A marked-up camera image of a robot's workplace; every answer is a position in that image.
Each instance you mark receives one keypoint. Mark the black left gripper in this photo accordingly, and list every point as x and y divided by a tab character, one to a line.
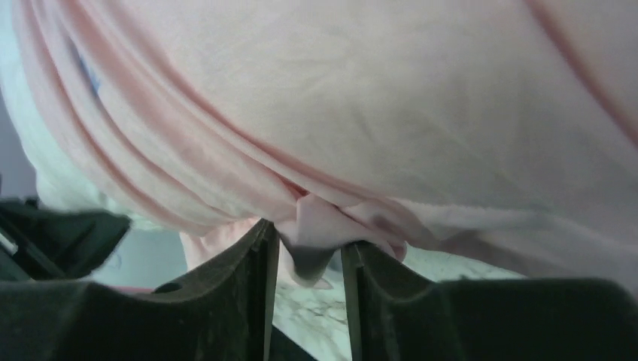
221	310

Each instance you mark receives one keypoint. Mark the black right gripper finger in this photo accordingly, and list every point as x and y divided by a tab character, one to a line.
396	314

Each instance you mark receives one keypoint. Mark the white pillow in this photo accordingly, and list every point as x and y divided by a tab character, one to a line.
59	184

